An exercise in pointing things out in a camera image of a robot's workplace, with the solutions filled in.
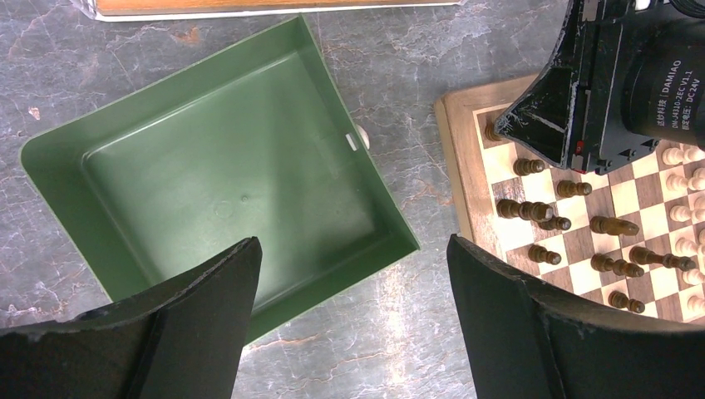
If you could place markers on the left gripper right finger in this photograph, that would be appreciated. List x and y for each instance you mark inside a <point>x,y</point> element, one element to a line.
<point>526,338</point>

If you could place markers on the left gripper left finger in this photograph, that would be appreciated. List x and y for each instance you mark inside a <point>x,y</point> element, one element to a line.
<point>182,338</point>

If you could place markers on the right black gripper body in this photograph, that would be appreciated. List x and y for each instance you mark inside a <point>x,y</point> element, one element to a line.
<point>624,75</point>

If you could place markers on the wooden chess board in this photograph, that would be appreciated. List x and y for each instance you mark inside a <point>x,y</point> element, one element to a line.
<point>553,223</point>

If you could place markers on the green plastic tray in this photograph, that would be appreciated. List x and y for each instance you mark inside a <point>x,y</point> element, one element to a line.
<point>252,141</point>

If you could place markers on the white wire wooden shelf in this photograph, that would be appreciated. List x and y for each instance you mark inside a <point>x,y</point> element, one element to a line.
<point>170,10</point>

